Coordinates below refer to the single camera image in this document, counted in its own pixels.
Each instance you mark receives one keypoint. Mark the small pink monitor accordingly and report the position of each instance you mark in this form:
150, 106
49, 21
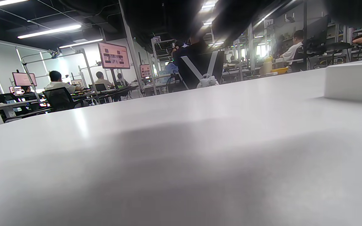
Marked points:
24, 79
145, 71

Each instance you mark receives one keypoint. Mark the white backpack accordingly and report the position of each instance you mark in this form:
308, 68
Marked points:
207, 82

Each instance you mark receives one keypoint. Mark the black mesh chair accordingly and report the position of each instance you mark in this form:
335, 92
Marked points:
58, 99

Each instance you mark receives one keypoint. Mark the yellow bowl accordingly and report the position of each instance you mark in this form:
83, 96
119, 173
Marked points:
280, 71

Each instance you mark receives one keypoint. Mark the black monitor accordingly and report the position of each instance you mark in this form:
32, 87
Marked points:
317, 31

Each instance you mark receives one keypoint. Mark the person's left hand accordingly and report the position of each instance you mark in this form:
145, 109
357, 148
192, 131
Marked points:
237, 18

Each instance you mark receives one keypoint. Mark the large pink monitor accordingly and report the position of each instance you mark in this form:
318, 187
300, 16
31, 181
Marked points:
114, 56

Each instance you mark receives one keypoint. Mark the white square jar lid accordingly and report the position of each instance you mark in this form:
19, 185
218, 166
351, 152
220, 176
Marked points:
353, 81

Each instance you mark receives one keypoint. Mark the cream jar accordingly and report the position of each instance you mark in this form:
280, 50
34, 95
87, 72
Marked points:
268, 66

